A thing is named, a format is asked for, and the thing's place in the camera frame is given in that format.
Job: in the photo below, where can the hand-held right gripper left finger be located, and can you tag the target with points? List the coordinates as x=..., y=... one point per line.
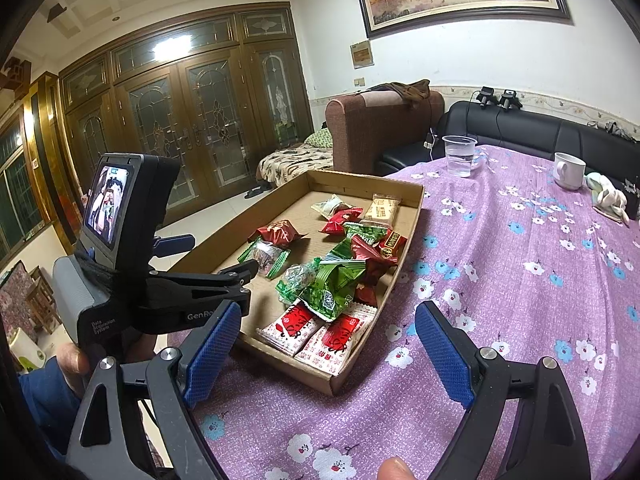
x=210, y=350

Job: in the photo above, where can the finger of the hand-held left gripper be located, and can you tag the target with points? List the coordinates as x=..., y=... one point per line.
x=235, y=274
x=240, y=302

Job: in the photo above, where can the purple floral tablecloth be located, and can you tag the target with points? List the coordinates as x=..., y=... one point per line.
x=500, y=285

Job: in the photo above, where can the person's right hand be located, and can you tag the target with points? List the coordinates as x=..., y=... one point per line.
x=396, y=471

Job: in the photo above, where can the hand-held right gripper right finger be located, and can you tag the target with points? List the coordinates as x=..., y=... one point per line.
x=442, y=355

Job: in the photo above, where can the white crumpled cloth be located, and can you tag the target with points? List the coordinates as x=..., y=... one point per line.
x=607, y=197

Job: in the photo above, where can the small wall plaque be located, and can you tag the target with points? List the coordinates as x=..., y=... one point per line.
x=362, y=54

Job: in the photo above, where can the wooden chair floral cushion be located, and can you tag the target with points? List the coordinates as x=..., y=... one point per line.
x=25, y=300

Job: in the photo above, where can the large green snack packet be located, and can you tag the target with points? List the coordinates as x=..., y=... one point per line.
x=335, y=287

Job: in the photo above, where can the black handheld device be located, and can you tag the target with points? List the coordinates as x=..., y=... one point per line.
x=483, y=98
x=511, y=100

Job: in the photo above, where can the person's left hand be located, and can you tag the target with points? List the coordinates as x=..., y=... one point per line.
x=72, y=362

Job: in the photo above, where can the dark red foil snack packet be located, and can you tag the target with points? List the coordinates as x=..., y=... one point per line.
x=277, y=232
x=372, y=265

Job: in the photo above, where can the shallow cardboard box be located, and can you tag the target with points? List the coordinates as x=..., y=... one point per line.
x=320, y=180

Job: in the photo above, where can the brown armchair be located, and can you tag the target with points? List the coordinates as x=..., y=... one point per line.
x=365, y=135

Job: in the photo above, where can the black leather sofa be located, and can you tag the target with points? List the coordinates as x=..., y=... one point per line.
x=525, y=125

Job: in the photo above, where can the wooden glass-panel doors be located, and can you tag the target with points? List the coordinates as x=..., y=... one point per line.
x=200, y=110

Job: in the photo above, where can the cream white snack packet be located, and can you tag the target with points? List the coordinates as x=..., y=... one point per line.
x=330, y=206

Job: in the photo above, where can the green wrapped candy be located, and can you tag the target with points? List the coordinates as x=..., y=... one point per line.
x=297, y=282

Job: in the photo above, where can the brown garment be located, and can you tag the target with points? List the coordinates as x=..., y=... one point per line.
x=407, y=91

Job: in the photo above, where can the barred window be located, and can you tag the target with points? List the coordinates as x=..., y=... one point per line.
x=12, y=190

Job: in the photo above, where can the printed blanket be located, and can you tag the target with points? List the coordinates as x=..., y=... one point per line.
x=292, y=165

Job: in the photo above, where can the red candy packet yellow label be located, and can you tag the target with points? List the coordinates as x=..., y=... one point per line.
x=392, y=245

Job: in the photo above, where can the clear plastic cup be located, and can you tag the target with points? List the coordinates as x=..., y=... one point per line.
x=460, y=157

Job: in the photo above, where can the clear green-edged candy packet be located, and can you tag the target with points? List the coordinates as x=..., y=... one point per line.
x=265, y=257

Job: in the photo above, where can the yellow biscuit packet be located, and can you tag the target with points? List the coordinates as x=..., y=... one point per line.
x=382, y=210

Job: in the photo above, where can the white mug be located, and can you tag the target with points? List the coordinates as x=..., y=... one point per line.
x=567, y=172

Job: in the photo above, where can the bright red snack packet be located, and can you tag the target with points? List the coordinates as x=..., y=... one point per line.
x=342, y=221

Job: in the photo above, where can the green patterned pillow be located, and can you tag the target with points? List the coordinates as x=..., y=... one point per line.
x=320, y=137

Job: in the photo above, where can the white waste bin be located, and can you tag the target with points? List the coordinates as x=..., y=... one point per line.
x=27, y=347

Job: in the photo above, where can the pair of dark slippers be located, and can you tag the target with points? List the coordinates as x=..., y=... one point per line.
x=257, y=191

